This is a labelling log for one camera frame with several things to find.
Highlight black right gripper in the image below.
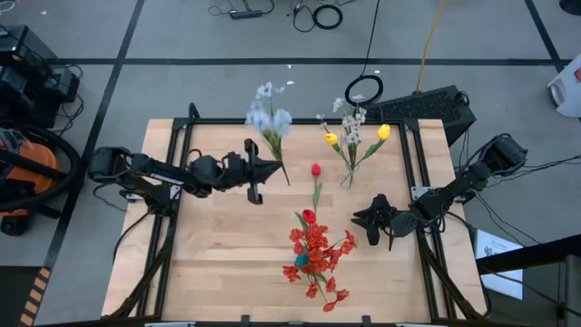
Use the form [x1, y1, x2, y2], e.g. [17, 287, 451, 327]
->
[351, 193, 419, 251]

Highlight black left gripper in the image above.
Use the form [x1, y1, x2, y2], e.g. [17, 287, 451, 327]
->
[222, 138, 283, 205]

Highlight red tulip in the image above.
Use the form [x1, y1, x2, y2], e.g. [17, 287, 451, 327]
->
[293, 208, 318, 235]
[310, 163, 324, 215]

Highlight pale blue flower bunch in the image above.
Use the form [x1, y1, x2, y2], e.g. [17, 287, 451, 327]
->
[243, 80, 295, 187]

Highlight red flower bunch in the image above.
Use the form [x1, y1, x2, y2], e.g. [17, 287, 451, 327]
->
[289, 221, 359, 274]
[281, 264, 351, 314]

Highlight yellow tulip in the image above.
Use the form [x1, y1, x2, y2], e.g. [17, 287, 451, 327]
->
[351, 123, 392, 176]
[323, 131, 353, 176]

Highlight white blossom spray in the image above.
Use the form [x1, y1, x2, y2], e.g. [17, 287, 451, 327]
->
[314, 94, 369, 183]

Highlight clear glass vase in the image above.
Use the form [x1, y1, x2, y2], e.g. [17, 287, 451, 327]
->
[340, 166, 360, 189]

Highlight white paper sheet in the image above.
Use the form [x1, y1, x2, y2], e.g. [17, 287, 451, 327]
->
[473, 228, 526, 302]

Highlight black power strip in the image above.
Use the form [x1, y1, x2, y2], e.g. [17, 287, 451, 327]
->
[228, 8, 265, 21]

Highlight black beam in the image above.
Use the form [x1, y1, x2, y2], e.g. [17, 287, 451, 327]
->
[476, 233, 581, 274]

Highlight white container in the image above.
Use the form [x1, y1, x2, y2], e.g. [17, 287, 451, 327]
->
[546, 63, 581, 120]

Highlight orange vacuum cleaner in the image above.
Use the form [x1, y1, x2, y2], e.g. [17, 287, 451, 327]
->
[0, 126, 63, 237]

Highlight black equipment boxes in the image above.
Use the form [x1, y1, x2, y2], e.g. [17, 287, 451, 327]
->
[0, 25, 82, 131]

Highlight black table frame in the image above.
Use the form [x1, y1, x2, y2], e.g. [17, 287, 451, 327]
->
[106, 102, 490, 322]

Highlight black coiled cable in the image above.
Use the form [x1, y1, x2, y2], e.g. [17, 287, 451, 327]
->
[310, 3, 345, 32]
[343, 0, 385, 108]

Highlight black vacuum hose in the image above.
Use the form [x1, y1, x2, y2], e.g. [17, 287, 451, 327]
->
[0, 118, 84, 213]

